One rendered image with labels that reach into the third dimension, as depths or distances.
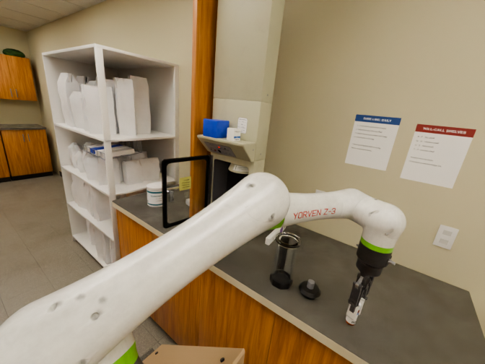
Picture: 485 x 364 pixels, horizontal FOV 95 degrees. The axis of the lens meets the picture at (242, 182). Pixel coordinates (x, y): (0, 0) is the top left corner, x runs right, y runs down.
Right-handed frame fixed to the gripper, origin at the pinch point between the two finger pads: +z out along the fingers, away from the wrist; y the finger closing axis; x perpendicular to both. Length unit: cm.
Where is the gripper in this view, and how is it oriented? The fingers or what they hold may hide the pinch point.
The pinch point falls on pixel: (355, 308)
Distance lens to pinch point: 99.5
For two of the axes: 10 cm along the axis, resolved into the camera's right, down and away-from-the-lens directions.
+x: -6.3, -3.0, 7.1
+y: 7.7, -1.3, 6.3
